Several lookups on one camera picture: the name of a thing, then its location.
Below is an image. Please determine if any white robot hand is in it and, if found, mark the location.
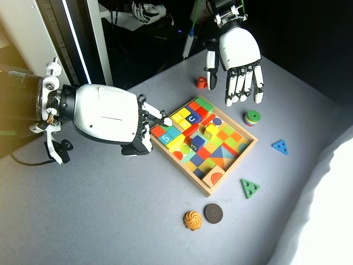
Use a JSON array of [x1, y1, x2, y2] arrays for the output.
[[72, 83, 174, 157], [203, 25, 265, 108]]

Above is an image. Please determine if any yellow cube block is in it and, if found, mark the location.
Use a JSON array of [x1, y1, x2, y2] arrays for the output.
[[203, 124, 221, 141]]

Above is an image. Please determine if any spare white robot hand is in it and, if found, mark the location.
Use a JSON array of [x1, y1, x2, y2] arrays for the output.
[[131, 1, 168, 25]]

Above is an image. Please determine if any white background table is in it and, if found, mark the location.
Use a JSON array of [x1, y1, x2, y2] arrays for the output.
[[98, 4, 151, 33]]

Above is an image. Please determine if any grey table cloth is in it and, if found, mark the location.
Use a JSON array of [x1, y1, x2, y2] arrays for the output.
[[0, 49, 353, 265]]

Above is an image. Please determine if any blue triangle with three holes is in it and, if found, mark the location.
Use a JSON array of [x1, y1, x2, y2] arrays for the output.
[[271, 139, 290, 156]]

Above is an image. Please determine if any wooden puzzle tray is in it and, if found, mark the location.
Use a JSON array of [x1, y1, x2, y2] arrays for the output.
[[149, 95, 259, 198]]

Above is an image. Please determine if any white column with black strip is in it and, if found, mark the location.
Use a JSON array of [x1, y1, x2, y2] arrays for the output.
[[0, 0, 114, 87]]

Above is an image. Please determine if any green triangle with three holes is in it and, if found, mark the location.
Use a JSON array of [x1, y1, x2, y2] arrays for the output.
[[239, 178, 261, 199]]

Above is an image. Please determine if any swirled butter cookie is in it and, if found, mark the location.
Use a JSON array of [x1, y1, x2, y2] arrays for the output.
[[183, 210, 204, 231]]

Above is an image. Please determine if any dark chocolate sandwich cookie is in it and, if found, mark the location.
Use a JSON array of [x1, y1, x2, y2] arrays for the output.
[[204, 203, 224, 224]]

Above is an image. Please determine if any white cable connector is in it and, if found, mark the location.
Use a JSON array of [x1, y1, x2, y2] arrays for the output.
[[181, 34, 195, 60]]

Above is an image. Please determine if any green cable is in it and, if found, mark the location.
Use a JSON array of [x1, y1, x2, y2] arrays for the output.
[[190, 0, 201, 35]]

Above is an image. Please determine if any stacked colourful ring tower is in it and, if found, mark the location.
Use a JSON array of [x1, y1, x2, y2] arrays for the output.
[[242, 109, 261, 127]]

